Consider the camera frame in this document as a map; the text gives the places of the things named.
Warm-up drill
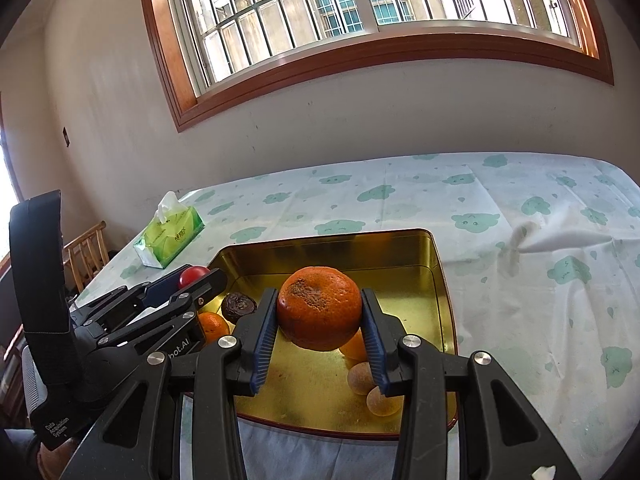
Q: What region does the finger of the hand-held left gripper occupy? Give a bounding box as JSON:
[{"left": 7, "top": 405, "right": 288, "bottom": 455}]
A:
[
  {"left": 97, "top": 267, "right": 227, "bottom": 350},
  {"left": 70, "top": 280, "right": 187, "bottom": 328}
]

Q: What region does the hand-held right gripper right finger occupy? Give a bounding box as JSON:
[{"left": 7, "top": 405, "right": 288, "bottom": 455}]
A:
[{"left": 360, "top": 287, "right": 583, "bottom": 480}]

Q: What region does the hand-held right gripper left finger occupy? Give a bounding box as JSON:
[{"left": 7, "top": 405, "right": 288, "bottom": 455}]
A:
[{"left": 60, "top": 287, "right": 279, "bottom": 480}]

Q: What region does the red cherry tomato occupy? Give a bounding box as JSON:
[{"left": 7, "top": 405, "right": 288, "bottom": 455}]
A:
[{"left": 179, "top": 266, "right": 212, "bottom": 288}]

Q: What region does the smooth mandarin orange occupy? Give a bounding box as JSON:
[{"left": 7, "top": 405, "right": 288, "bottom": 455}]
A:
[{"left": 339, "top": 328, "right": 369, "bottom": 362}]

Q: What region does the wrinkled dark passion fruit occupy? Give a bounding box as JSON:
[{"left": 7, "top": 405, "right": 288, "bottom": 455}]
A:
[{"left": 221, "top": 292, "right": 258, "bottom": 325}]

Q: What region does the small mandarin orange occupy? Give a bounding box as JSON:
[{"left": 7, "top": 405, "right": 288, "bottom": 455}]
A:
[{"left": 196, "top": 312, "right": 231, "bottom": 345}]

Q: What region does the rough-patched mandarin orange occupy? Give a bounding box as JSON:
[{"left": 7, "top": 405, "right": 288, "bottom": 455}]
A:
[{"left": 276, "top": 266, "right": 362, "bottom": 352}]

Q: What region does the red tin box gold inside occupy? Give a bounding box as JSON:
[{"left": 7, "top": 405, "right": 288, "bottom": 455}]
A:
[{"left": 200, "top": 228, "right": 460, "bottom": 441}]

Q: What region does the person's left forearm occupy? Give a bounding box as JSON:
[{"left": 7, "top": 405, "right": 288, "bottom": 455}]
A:
[{"left": 0, "top": 427, "right": 41, "bottom": 480}]

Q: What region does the green tissue pack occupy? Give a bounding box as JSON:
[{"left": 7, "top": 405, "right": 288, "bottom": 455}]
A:
[{"left": 133, "top": 191, "right": 206, "bottom": 269}]

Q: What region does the wooden chair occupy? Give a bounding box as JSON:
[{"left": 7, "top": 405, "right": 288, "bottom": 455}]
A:
[{"left": 64, "top": 220, "right": 110, "bottom": 295}]

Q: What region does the bright side window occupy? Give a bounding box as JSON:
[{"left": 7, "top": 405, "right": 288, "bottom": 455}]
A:
[{"left": 0, "top": 95, "right": 23, "bottom": 261}]

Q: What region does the wooden framed barred window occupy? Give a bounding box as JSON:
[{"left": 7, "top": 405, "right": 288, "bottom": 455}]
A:
[{"left": 137, "top": 0, "right": 615, "bottom": 133}]

